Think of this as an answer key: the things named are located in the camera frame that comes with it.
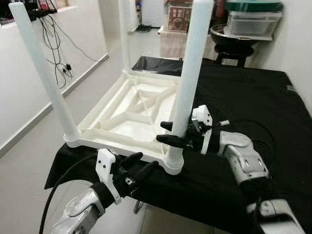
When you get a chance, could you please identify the small dark floor item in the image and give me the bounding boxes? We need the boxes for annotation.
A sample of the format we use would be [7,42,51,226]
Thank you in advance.
[135,24,152,33]

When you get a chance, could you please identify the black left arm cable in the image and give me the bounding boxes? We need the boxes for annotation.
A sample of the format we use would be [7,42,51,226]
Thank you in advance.
[39,154,99,234]

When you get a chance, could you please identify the clear storage box green lid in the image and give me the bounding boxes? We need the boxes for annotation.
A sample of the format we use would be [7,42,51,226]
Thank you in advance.
[225,0,284,38]

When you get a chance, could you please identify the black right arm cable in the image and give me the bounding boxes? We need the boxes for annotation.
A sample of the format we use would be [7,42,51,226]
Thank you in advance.
[221,117,281,169]

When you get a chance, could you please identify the black power strip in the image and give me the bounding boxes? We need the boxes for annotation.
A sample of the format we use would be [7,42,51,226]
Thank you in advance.
[0,0,59,23]

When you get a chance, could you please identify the white plastic table top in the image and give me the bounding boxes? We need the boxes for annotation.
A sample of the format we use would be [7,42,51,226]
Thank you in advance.
[63,69,193,175]

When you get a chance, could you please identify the black cable with plug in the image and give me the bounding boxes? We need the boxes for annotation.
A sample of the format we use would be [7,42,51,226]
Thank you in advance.
[38,14,75,91]

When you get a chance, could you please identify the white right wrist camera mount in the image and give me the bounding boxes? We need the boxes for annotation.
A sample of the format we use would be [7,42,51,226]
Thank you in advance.
[191,104,231,156]

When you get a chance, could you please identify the beige cloth covered table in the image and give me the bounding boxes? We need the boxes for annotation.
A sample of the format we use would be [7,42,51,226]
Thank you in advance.
[157,28,221,60]

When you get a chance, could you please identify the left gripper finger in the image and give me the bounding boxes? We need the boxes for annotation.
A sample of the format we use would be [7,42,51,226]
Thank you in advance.
[119,152,145,169]
[132,160,161,184]

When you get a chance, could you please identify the black stool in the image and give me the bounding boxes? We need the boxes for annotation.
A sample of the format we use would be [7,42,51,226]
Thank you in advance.
[214,44,255,68]

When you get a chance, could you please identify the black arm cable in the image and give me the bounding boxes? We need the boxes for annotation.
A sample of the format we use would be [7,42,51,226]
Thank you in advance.
[39,154,99,234]
[221,117,281,169]

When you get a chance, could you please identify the long black wall cable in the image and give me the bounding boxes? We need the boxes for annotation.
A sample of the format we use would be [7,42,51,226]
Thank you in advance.
[48,19,111,64]

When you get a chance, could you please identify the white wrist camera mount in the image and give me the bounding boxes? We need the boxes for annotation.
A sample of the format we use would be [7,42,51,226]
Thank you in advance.
[95,148,123,206]
[191,104,231,156]

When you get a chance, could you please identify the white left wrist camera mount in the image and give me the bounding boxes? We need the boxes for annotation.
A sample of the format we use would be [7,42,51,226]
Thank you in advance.
[95,148,123,206]

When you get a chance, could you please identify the black tablecloth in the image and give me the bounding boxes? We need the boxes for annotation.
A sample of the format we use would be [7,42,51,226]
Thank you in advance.
[44,56,312,234]

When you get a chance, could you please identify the red printed box orange lid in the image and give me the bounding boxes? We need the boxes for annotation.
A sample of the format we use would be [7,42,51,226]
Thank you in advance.
[165,0,194,34]

